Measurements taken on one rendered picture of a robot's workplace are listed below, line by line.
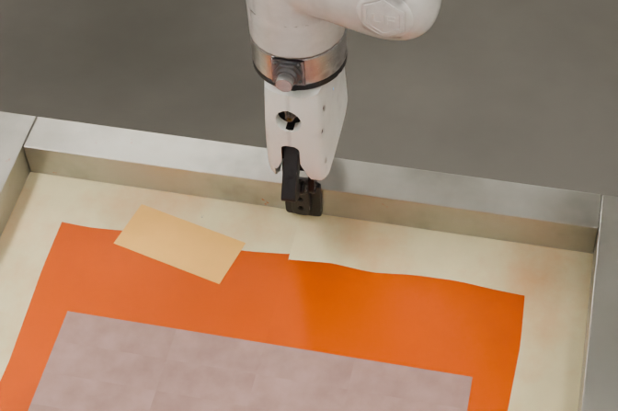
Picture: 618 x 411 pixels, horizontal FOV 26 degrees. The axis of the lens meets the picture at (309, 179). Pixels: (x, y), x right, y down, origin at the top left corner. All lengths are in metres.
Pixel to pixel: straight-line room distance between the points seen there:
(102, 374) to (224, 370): 0.10
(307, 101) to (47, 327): 0.29
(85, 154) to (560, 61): 2.33
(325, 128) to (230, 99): 2.18
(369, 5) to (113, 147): 0.35
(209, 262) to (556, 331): 0.30
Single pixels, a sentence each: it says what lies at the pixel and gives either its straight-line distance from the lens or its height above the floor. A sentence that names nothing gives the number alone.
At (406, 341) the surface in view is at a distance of 1.10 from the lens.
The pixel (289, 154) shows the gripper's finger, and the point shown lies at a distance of 1.08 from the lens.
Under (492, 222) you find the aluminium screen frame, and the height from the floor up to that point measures 1.16.
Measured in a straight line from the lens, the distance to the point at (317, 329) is 1.11.
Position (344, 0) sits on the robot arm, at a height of 1.41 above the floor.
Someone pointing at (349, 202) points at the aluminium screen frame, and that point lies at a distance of 1.16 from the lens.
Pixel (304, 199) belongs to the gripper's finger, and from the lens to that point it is 1.14.
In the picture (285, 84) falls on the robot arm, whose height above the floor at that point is 1.33.
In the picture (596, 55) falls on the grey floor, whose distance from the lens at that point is 3.46.
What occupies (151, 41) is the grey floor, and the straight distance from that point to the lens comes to 3.46.
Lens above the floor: 1.92
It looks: 40 degrees down
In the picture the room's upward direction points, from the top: straight up
